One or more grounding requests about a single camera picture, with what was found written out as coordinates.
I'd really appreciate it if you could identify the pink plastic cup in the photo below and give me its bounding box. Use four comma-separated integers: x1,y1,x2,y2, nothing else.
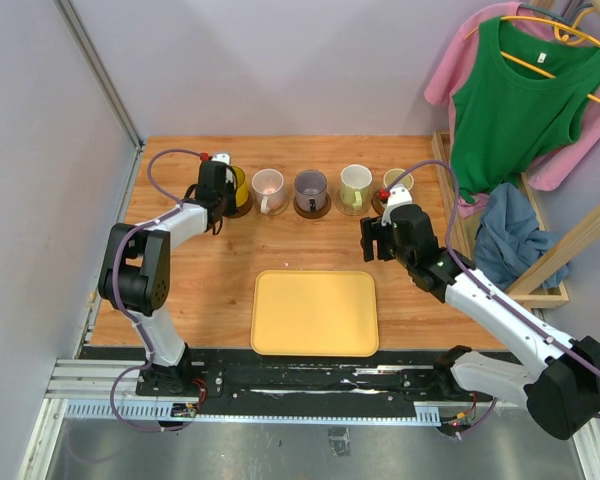
251,169,287,208

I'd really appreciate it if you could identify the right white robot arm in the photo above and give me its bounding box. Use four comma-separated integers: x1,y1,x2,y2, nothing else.
360,204,600,440

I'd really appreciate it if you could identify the green tank top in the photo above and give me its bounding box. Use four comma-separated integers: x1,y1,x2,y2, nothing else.
451,17,600,203

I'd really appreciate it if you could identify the blue crumpled cloth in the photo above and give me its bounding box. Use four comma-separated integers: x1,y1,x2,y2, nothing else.
473,183,561,291

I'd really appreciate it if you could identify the aluminium rail frame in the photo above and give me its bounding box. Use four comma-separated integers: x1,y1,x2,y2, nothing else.
18,348,600,479

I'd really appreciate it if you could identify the aluminium corner post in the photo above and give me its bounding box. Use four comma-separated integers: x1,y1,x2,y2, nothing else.
53,0,145,151

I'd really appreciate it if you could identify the woven rattan coaster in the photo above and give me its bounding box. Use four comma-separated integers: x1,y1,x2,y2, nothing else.
256,199,289,216
334,190,371,216

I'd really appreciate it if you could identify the yellow clothes hanger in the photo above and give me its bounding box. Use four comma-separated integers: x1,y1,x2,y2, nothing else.
464,6,600,104

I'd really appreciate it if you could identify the pink t-shirt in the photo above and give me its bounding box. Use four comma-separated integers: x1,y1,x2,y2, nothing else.
424,1,600,218

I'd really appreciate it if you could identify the yellow transparent cup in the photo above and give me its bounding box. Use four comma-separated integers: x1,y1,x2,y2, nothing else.
233,166,249,209

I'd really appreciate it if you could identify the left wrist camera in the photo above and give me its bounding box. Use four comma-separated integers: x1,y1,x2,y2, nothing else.
199,152,233,182

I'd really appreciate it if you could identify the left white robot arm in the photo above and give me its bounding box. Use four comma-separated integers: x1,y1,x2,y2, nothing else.
98,154,237,396

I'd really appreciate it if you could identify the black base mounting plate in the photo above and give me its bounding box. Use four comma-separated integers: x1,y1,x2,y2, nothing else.
64,348,492,426

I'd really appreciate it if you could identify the dark wooden coaster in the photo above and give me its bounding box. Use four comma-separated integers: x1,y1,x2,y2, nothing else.
225,194,253,219
293,196,332,220
371,189,386,216

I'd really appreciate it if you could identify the cream plastic cup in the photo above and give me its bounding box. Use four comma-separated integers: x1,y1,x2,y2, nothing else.
382,168,414,190

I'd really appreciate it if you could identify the wooden clothes rack frame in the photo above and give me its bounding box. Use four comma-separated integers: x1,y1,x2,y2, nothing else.
430,0,600,309

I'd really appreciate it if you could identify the purple plastic cup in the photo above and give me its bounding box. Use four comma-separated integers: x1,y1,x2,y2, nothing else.
294,170,328,213

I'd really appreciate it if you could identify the yellow plastic tray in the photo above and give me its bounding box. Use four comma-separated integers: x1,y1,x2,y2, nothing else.
250,270,379,358

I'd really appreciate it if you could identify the white cup green handle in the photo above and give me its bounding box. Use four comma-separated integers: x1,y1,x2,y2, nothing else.
339,164,373,212

